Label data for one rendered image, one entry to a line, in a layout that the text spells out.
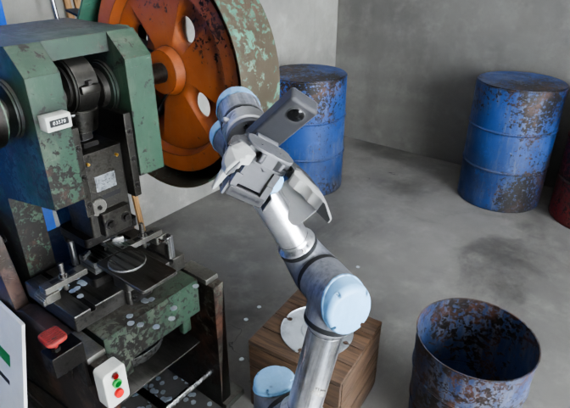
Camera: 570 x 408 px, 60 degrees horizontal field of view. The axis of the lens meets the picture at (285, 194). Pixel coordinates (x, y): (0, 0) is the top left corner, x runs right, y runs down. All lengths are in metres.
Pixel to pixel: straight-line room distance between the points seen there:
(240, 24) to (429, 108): 3.19
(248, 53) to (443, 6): 3.02
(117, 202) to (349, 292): 0.90
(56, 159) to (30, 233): 0.46
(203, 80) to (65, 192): 0.57
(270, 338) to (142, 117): 0.97
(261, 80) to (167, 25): 0.41
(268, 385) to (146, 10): 1.27
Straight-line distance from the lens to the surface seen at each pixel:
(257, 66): 1.54
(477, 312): 2.16
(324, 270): 1.12
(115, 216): 1.68
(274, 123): 0.69
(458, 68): 4.39
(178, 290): 1.81
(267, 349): 1.99
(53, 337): 1.57
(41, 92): 1.44
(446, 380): 1.87
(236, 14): 1.53
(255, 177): 0.67
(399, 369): 2.45
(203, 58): 1.69
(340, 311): 1.09
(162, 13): 1.81
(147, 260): 1.74
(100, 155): 1.62
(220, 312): 1.93
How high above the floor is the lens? 1.74
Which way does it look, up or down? 27 degrees down
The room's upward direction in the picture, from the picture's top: straight up
